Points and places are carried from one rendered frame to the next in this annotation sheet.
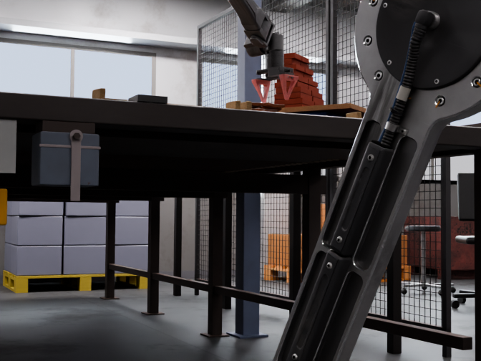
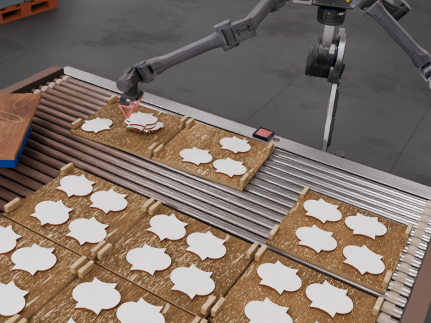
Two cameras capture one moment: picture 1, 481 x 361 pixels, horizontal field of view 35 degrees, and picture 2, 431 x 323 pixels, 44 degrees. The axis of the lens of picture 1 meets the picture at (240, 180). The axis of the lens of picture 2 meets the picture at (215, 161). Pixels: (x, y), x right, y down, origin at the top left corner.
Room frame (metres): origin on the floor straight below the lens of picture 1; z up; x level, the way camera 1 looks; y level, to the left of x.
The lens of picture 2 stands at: (3.25, 1.78, 2.16)
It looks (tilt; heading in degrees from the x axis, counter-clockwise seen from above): 34 degrees down; 234
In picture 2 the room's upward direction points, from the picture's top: 4 degrees clockwise
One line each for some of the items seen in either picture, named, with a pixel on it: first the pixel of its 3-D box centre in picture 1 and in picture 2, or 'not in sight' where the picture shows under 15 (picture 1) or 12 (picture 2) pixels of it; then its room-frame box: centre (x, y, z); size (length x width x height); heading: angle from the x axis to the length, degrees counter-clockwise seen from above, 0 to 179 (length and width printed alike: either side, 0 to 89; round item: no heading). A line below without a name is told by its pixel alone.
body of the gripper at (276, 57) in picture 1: (274, 63); (131, 88); (2.36, -0.10, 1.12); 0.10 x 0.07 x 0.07; 44
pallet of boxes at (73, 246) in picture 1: (76, 223); not in sight; (6.95, 1.47, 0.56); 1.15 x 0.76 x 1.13; 115
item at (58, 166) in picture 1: (65, 162); not in sight; (1.78, 0.40, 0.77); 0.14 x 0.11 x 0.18; 116
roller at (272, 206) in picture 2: not in sight; (178, 170); (2.34, 0.26, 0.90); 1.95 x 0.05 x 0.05; 116
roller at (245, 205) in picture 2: not in sight; (171, 176); (2.38, 0.28, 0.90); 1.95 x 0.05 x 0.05; 116
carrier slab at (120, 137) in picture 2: not in sight; (131, 125); (2.37, -0.11, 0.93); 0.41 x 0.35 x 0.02; 120
